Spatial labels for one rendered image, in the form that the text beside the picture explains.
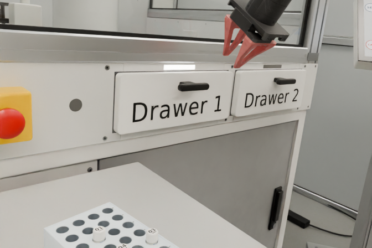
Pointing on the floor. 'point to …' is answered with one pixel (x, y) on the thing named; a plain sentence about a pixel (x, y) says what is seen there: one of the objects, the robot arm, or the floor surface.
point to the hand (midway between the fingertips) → (232, 57)
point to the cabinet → (196, 168)
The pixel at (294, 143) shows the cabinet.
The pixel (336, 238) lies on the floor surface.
